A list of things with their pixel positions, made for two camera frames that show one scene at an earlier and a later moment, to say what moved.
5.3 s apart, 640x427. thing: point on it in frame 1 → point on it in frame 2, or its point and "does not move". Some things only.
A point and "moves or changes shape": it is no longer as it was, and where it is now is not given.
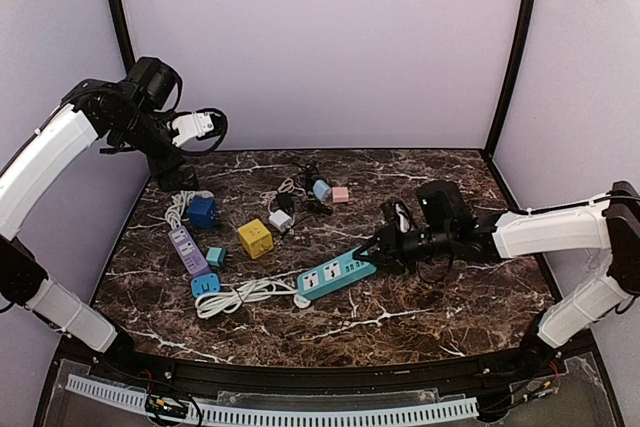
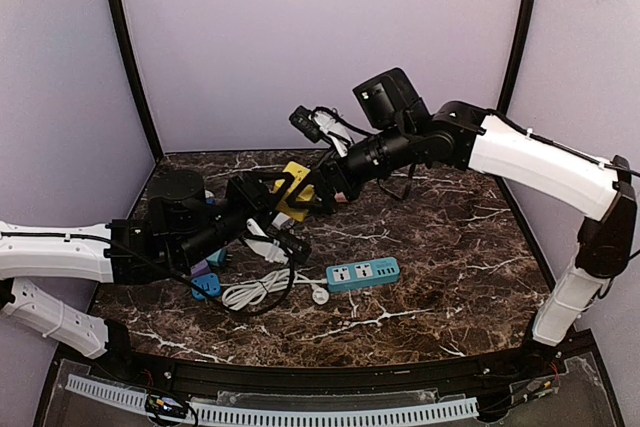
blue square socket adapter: x=205 y=284 does not move
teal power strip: x=334 y=275 moves or changes shape
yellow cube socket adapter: x=256 y=238 moves or changes shape
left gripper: x=170 y=167 → x=248 y=194
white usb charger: x=280 y=219 does not move
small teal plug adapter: x=217 y=256 does not move
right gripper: x=386 y=247 → x=329 y=182
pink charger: x=340 y=195 does not move
